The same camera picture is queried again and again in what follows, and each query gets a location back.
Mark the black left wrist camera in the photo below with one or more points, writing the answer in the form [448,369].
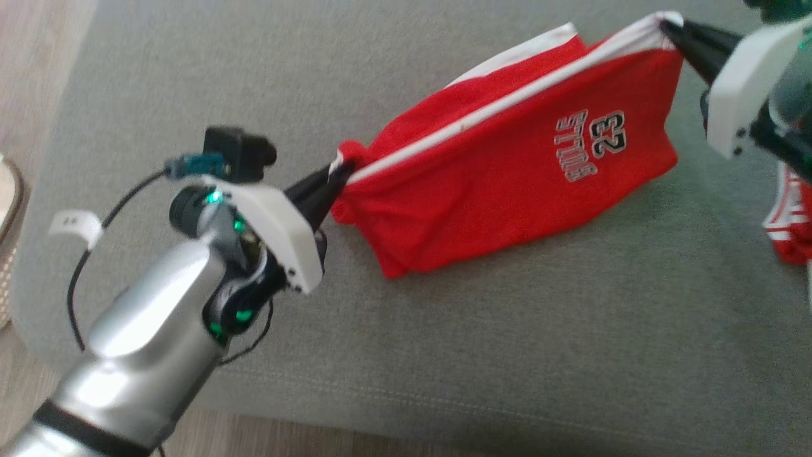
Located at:
[235,152]

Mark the red basketball shorts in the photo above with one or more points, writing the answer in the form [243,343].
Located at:
[495,184]

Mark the round beige basket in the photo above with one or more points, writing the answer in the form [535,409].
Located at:
[9,241]

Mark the large grey chaise seat cushion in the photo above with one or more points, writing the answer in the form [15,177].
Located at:
[444,349]

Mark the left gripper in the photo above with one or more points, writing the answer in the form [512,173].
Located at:
[285,235]

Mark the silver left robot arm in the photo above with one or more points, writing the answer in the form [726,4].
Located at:
[146,343]

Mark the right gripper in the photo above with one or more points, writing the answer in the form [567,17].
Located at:
[736,95]

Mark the red basketball jersey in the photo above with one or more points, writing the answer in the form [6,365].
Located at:
[793,222]

